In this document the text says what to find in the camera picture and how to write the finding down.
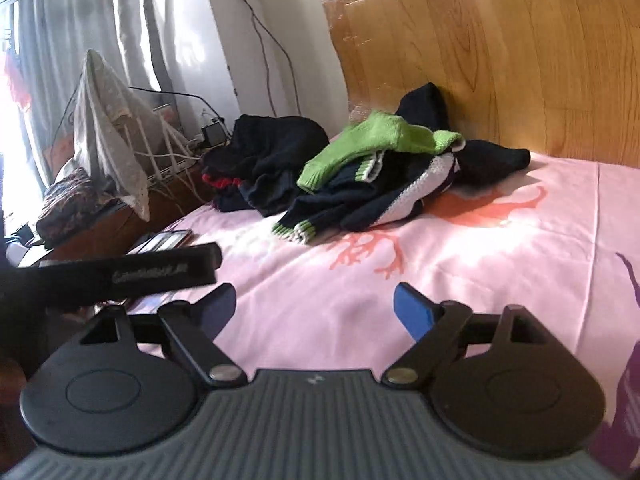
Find navy reindeer knit sweater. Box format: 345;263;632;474
201;115;329;217

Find patterned dark fabric bundle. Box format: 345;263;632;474
36;167;114;249

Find black smartphone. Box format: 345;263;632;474
127;230;193;256

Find pink patterned bed sheet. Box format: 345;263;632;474
127;134;640;478

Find dark wooden side table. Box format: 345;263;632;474
20;165;214;266

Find green navy white sweater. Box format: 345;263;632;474
272;82;530;244

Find black power adapter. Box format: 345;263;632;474
201;120;231;148

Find grey curtain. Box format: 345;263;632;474
1;0;240;188

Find wooden headboard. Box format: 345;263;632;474
321;0;639;167

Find black wall cable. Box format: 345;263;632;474
219;0;304;118

